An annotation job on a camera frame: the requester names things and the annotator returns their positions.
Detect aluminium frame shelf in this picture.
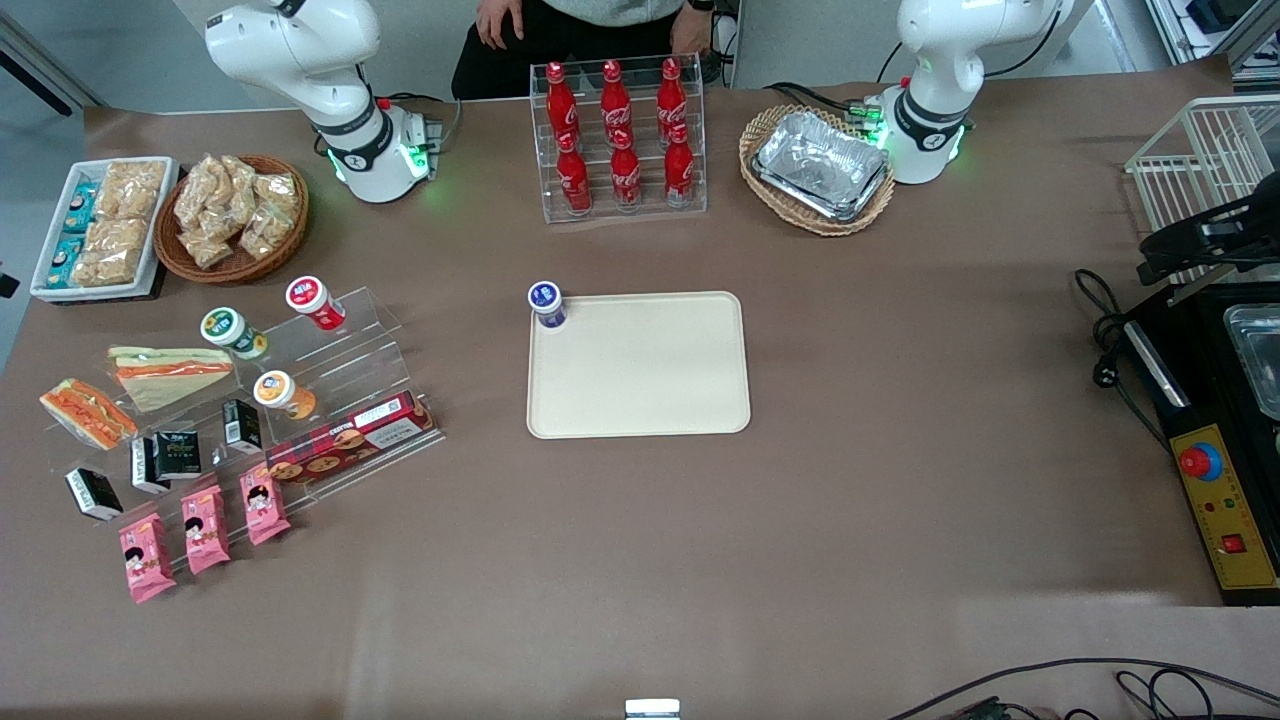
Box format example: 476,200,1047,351
1145,0,1280,81

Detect brown wicker basket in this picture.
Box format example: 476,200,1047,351
154,154,310,286

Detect green lid cup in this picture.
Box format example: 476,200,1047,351
200,307,269,361

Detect person left hand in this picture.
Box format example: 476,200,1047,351
670,2,714,56

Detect black and white drink carton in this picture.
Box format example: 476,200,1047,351
65,467,124,522
131,437,171,495

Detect red cola bottle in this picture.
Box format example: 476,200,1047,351
610,130,642,211
600,60,633,141
656,57,689,136
545,62,581,141
556,132,593,214
664,123,695,208

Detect clear glass dish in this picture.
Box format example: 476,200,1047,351
1222,305,1280,421

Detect black power cable with plug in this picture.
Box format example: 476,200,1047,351
1075,268,1171,451

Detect sandwich with orange filling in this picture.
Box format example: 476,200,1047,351
40,378,139,451

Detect seated person in dark trousers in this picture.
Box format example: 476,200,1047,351
452,0,716,101

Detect wrapped sandwich with pale bread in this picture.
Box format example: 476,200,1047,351
108,346,239,414

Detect black clamp device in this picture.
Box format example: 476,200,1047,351
1137,170,1280,286

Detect beige plastic tray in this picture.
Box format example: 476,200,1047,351
526,291,752,440

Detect blue lid cup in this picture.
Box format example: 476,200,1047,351
528,281,569,331

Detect clear acrylic bottle rack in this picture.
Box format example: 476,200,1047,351
529,54,708,225

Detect white wire rack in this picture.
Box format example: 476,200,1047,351
1125,95,1280,286

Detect clear acrylic tiered stand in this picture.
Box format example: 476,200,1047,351
43,286,447,576

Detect grey metal bar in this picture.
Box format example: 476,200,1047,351
0,15,106,116

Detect pink snack pack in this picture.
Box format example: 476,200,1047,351
119,513,177,604
240,464,292,547
181,484,232,575

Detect red cookie box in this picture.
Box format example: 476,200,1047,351
265,392,438,485

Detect light wicker basket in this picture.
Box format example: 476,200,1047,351
739,105,897,237

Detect aluminium foil tray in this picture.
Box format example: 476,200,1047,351
752,110,891,223

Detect black machine with yellow panel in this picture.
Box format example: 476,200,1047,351
1120,285,1280,606

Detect white rectangular plastic tray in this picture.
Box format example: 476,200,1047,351
30,157,181,303

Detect person right hand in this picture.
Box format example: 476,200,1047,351
475,0,527,51

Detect black cables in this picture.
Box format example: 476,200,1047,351
890,657,1280,720

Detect clear bag of puffed snacks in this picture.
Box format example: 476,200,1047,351
95,160,166,221
85,218,151,286

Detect orange lid cup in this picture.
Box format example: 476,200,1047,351
253,370,318,421

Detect red lid cup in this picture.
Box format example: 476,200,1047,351
286,276,347,331

